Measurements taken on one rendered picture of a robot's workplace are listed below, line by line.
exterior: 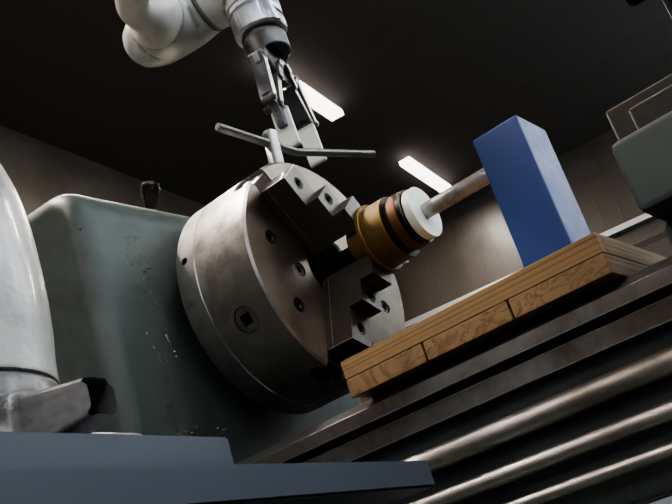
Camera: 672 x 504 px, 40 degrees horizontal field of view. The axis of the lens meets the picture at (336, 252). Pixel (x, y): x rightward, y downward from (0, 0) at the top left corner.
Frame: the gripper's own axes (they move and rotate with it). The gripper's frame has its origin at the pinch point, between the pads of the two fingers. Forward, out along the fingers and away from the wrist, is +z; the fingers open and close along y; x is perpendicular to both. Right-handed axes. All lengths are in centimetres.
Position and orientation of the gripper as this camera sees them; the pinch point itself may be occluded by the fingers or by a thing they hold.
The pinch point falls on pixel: (301, 142)
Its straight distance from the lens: 149.3
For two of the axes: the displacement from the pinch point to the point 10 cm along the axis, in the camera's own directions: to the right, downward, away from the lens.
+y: 4.1, 1.7, 9.0
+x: -8.5, 4.2, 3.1
